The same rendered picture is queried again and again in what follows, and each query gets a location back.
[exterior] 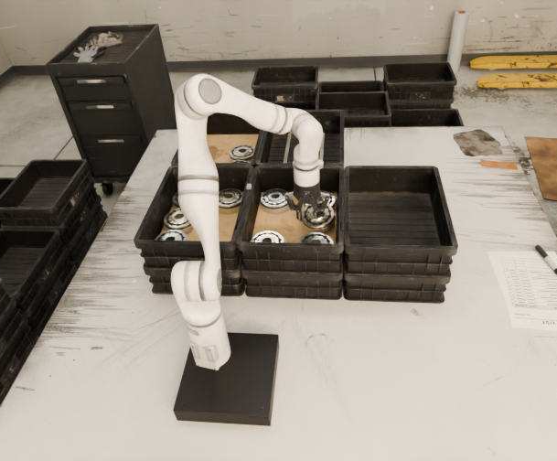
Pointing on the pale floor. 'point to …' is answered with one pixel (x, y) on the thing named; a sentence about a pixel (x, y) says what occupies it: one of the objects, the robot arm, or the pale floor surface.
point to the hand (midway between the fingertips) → (307, 215)
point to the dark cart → (115, 99)
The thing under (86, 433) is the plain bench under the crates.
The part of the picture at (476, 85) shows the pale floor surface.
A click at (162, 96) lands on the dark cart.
